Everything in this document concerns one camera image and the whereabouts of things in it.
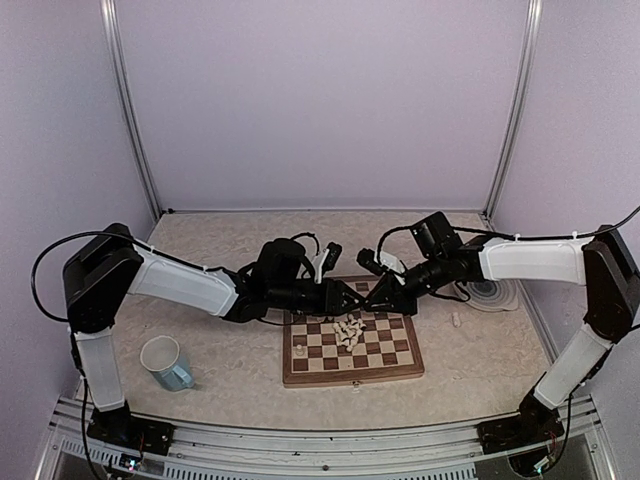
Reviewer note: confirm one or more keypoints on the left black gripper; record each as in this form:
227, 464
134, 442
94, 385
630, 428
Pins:
332, 305

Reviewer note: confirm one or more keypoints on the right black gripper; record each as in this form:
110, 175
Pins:
390, 290

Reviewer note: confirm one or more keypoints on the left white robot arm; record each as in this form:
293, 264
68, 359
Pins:
114, 265

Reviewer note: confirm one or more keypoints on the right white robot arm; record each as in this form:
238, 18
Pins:
600, 261

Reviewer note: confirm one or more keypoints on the white chess pieces pile right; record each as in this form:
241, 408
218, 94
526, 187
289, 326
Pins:
348, 331

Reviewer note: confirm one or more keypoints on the wooden chess board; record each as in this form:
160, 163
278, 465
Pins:
356, 348

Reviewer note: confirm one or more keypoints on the grey spiral coaster mat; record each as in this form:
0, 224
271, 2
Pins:
489, 296

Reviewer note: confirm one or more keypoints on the light blue ceramic mug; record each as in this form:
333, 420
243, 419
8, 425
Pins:
164, 359

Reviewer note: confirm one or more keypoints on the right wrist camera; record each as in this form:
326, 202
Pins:
379, 263

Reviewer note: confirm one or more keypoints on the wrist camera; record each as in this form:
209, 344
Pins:
325, 261
379, 263

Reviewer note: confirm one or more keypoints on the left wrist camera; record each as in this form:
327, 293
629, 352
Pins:
325, 261

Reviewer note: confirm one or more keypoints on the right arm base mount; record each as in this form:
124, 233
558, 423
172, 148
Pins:
513, 432

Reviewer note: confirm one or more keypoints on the front aluminium rail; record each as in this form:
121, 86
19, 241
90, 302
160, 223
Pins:
208, 451

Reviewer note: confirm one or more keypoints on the right aluminium frame post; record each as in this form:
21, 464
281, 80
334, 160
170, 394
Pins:
517, 107

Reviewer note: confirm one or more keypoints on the aluminium frame post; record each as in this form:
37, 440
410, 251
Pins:
116, 51
517, 107

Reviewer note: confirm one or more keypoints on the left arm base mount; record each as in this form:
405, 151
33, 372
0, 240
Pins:
142, 435

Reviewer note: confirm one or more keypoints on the left aluminium frame post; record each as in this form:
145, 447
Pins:
116, 51

